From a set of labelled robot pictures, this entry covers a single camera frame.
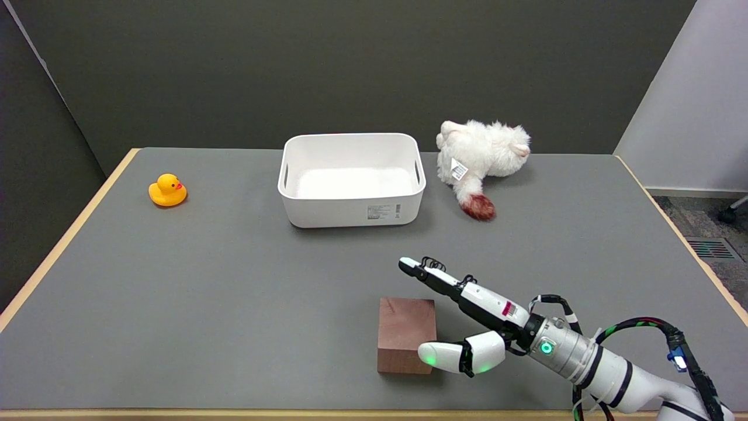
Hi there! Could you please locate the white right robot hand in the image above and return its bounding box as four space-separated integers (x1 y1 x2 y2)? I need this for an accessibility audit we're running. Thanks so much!
399 256 541 378

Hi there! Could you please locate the wooden cube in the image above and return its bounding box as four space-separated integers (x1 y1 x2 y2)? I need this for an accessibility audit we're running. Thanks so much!
377 297 438 375

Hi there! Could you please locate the white plush toy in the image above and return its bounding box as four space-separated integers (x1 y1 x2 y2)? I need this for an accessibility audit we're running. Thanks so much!
436 120 532 222

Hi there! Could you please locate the white plastic bin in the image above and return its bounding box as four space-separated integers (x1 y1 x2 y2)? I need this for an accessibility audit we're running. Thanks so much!
278 133 427 229

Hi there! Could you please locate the floor vent grille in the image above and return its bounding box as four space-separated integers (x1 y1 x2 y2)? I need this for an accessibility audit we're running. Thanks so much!
685 236 743 262

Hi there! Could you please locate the black chair caster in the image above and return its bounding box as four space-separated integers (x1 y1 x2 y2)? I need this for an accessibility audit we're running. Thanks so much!
718 196 748 225

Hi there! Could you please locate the yellow rubber duck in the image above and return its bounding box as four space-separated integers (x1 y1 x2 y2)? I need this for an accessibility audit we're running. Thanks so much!
148 173 188 208

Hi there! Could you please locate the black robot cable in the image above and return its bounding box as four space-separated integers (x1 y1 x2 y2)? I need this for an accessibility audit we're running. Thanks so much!
529 294 728 421

